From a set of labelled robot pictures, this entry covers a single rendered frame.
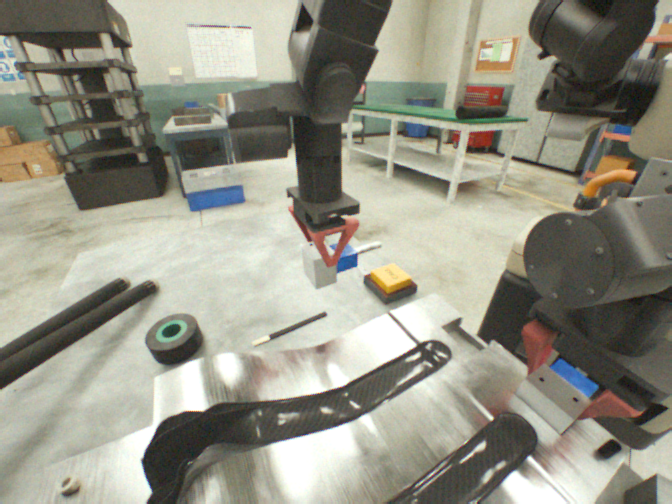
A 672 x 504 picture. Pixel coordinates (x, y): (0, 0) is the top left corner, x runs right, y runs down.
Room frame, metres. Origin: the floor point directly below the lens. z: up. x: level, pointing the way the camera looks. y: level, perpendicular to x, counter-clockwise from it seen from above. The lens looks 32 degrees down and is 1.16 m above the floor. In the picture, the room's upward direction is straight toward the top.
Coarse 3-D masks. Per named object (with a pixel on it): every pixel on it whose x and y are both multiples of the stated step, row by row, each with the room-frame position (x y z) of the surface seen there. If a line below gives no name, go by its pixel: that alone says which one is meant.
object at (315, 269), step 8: (304, 248) 0.34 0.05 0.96; (312, 248) 0.34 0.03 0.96; (328, 248) 0.34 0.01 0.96; (344, 248) 0.36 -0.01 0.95; (352, 248) 0.36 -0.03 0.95; (360, 248) 0.37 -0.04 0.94; (368, 248) 0.37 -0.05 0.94; (376, 248) 0.38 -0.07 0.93; (304, 256) 0.34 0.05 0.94; (312, 256) 0.32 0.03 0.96; (320, 256) 0.32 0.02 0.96; (344, 256) 0.34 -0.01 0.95; (352, 256) 0.34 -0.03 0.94; (304, 264) 0.34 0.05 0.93; (312, 264) 0.31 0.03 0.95; (320, 264) 0.31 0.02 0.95; (344, 264) 0.33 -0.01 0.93; (352, 264) 0.34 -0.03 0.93; (304, 272) 0.35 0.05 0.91; (312, 272) 0.31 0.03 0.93; (320, 272) 0.31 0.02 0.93; (328, 272) 0.32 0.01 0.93; (336, 272) 0.32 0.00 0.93; (312, 280) 0.32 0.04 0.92; (320, 280) 0.31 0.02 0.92; (328, 280) 0.32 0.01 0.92; (336, 280) 0.32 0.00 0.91
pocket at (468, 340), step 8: (456, 320) 0.26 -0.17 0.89; (448, 328) 0.26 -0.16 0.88; (456, 328) 0.27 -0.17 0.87; (464, 328) 0.26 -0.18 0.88; (456, 336) 0.26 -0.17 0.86; (464, 336) 0.25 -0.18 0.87; (472, 336) 0.24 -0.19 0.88; (464, 344) 0.24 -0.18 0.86; (472, 344) 0.24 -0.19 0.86; (480, 344) 0.23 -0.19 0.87; (472, 352) 0.23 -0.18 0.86
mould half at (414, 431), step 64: (384, 320) 0.26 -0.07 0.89; (448, 320) 0.26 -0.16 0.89; (192, 384) 0.14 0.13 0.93; (256, 384) 0.15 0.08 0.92; (320, 384) 0.17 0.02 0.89; (448, 384) 0.17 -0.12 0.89; (512, 384) 0.16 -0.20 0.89; (128, 448) 0.11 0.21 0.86; (320, 448) 0.10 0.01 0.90; (384, 448) 0.11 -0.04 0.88; (448, 448) 0.10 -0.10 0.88; (576, 448) 0.10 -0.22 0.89
